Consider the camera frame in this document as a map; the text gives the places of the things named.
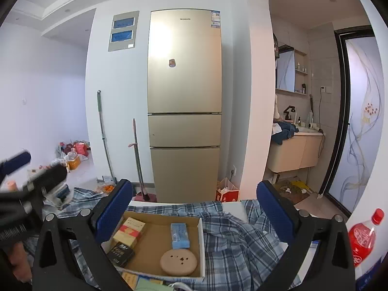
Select black cigarette box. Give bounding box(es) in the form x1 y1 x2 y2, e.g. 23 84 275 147
107 242 135 267

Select red yellow cigarette box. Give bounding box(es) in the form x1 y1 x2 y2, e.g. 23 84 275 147
113 218 146 249

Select yellow gold cigarette box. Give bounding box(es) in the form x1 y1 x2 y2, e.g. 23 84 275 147
122 272 139 290

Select green paper card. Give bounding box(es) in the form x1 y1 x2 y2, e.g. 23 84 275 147
135 278 164 291

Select round tan face cushion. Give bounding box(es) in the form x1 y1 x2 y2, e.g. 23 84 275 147
160 249 198 276

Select white charger cable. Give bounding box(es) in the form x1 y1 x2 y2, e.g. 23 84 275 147
168 282 195 291

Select blue tissue pack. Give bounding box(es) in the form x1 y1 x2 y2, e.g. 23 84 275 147
170 223 190 250

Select person's left hand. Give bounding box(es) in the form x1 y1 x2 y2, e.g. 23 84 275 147
7 242 32 283

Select red cola bottle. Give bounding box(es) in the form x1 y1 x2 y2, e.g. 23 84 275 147
348 208 385 269

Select orange oil bottle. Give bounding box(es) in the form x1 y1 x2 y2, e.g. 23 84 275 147
65 148 81 170

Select blue plaid cloth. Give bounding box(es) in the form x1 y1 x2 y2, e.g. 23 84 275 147
22 186 304 291

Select cardboard box tray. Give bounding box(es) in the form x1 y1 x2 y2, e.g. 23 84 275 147
116 211 206 283

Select floor clutter bags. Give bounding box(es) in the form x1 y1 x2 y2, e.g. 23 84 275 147
56 141 91 157

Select frosted glass door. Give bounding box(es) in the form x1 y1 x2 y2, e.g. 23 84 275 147
320 26 385 217

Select beige bathroom vanity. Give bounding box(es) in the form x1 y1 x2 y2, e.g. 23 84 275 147
267 133 323 173

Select red cardboard box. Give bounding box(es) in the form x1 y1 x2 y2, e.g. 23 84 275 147
216 177 239 202

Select dark blue clothes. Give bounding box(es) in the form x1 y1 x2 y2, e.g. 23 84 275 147
271 121 299 145

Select bathroom mirror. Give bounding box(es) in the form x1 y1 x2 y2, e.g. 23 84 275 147
276 45 295 93

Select fridge magnet sticker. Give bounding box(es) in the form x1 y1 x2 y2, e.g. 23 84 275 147
169 59 176 68

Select gold refrigerator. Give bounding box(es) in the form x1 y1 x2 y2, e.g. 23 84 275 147
147 9 222 204

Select wall electrical panel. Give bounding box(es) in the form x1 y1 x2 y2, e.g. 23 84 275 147
108 11 139 52

